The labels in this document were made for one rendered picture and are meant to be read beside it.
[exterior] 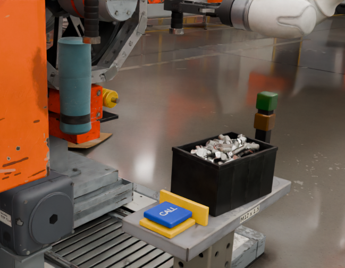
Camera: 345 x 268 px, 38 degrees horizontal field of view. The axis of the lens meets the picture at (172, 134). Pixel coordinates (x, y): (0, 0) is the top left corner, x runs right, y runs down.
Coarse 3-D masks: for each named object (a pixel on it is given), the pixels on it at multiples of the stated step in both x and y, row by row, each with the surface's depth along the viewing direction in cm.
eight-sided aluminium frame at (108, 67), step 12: (144, 0) 165; (144, 12) 166; (132, 24) 166; (144, 24) 167; (120, 36) 166; (132, 36) 165; (108, 48) 165; (120, 48) 162; (132, 48) 166; (108, 60) 164; (120, 60) 163; (48, 72) 141; (96, 72) 156; (108, 72) 159; (48, 84) 144
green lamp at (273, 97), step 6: (258, 96) 120; (264, 96) 119; (270, 96) 118; (276, 96) 120; (258, 102) 121; (264, 102) 120; (270, 102) 119; (276, 102) 121; (258, 108) 121; (264, 108) 120; (270, 108) 119
